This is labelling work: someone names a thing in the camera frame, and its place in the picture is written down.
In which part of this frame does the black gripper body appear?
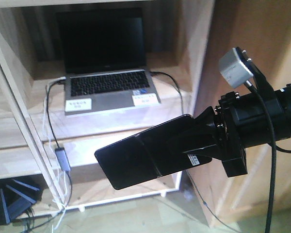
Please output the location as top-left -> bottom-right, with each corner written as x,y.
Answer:
143,92 -> 247,177

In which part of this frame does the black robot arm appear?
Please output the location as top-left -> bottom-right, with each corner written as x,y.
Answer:
142,86 -> 291,177

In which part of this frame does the silver laptop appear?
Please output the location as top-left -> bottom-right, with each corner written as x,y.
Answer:
56,8 -> 161,116

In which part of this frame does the grey usb hub dongle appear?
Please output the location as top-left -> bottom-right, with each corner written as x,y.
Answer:
55,147 -> 71,172

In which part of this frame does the wooden shelf unit with drawers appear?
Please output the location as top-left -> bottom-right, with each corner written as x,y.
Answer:
0,0 -> 216,216

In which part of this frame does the black laptop cable right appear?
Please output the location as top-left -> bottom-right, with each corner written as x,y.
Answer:
149,71 -> 241,233

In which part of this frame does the black laptop cable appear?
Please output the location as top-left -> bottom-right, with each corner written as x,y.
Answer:
149,71 -> 241,233
45,79 -> 66,148

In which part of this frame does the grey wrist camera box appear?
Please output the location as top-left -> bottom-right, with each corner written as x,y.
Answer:
219,48 -> 254,88

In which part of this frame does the black camera cable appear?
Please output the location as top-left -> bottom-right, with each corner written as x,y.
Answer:
244,81 -> 291,233

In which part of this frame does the black laptop cable left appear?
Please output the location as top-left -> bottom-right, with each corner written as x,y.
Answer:
45,79 -> 66,148

